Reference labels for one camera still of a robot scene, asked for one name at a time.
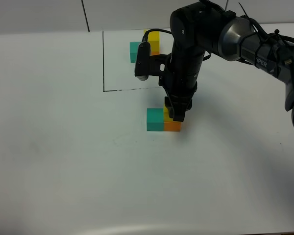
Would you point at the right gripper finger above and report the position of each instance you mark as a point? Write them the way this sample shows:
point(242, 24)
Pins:
point(179, 110)
point(169, 107)

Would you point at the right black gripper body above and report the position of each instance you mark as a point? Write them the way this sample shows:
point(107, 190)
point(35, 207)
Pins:
point(183, 67)

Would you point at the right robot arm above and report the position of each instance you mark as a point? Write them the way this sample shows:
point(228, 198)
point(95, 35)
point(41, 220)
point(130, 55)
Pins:
point(204, 28)

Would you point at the yellow template block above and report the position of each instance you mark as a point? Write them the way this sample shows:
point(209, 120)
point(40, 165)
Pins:
point(154, 40)

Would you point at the teal template block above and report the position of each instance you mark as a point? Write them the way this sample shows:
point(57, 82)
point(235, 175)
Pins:
point(133, 51)

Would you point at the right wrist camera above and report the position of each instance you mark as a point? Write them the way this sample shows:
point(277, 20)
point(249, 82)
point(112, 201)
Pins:
point(150, 65)

